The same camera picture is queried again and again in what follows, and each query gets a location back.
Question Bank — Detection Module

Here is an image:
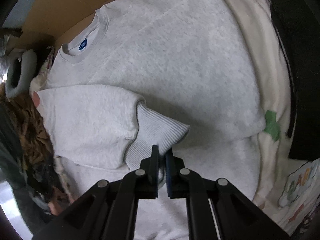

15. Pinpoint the grey neck pillow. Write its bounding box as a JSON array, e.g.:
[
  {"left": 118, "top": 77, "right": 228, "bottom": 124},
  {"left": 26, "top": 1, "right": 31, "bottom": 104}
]
[{"left": 5, "top": 49, "right": 38, "bottom": 98}]

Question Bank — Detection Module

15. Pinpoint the cream bear print bed sheet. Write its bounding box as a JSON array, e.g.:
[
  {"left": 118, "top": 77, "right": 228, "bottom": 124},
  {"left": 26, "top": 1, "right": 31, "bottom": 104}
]
[{"left": 30, "top": 0, "right": 320, "bottom": 235}]

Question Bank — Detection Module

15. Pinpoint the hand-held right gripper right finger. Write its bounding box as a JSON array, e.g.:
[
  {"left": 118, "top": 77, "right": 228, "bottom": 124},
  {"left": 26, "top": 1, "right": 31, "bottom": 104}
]
[{"left": 165, "top": 149, "right": 290, "bottom": 240}]

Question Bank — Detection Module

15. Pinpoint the dark camouflage garment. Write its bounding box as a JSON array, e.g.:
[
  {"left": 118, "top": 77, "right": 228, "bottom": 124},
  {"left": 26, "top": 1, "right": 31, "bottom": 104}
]
[{"left": 24, "top": 152, "right": 73, "bottom": 215}]

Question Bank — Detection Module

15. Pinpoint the flattened cardboard sheet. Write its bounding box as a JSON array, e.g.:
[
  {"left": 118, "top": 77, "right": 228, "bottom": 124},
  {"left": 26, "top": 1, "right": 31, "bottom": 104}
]
[{"left": 21, "top": 0, "right": 258, "bottom": 48}]

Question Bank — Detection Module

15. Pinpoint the brown garment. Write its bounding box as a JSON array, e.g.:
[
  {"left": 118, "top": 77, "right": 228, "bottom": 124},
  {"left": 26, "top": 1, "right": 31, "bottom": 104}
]
[{"left": 0, "top": 84, "right": 54, "bottom": 178}]

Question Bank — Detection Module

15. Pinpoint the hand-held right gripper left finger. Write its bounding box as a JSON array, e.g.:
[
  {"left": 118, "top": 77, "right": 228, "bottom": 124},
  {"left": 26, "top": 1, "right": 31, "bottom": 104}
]
[{"left": 31, "top": 144, "right": 160, "bottom": 240}]

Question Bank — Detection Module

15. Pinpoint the folded black garment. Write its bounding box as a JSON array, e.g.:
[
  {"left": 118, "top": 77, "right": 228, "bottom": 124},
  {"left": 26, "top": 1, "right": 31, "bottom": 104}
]
[{"left": 257, "top": 0, "right": 320, "bottom": 160}]

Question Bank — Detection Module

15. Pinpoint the light grey sweatshirt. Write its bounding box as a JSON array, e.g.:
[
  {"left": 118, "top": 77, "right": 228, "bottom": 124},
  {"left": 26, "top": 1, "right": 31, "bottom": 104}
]
[{"left": 34, "top": 0, "right": 267, "bottom": 240}]

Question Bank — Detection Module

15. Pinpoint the dark grey pillow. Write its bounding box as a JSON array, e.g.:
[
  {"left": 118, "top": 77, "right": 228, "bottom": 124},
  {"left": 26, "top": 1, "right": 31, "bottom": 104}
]
[{"left": 0, "top": 100, "right": 28, "bottom": 195}]

